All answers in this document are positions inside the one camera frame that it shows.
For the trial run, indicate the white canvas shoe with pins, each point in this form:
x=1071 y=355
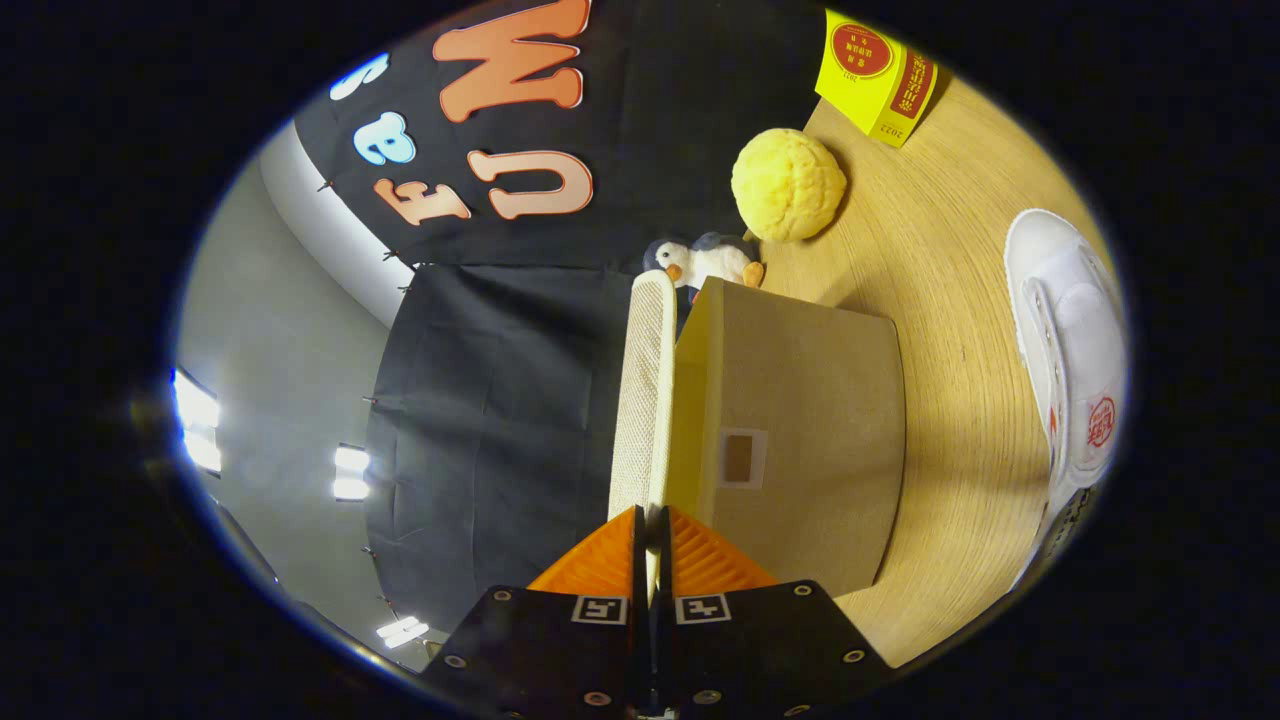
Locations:
x=1070 y=330

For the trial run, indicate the ceiling light panel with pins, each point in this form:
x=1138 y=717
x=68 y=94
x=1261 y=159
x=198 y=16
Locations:
x=402 y=631
x=350 y=473
x=195 y=420

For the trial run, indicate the beige fabric storage box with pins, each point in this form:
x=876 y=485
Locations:
x=800 y=400

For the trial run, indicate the yellow book red circle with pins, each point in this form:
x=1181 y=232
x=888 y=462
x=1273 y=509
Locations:
x=865 y=70

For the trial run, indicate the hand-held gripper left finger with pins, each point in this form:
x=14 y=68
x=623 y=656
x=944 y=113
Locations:
x=560 y=650

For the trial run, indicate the yellow round soft bun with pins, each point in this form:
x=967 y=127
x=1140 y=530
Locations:
x=788 y=185

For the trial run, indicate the penguin plush toy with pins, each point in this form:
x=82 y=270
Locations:
x=710 y=262

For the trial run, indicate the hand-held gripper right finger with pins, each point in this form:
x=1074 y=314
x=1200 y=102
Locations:
x=750 y=650

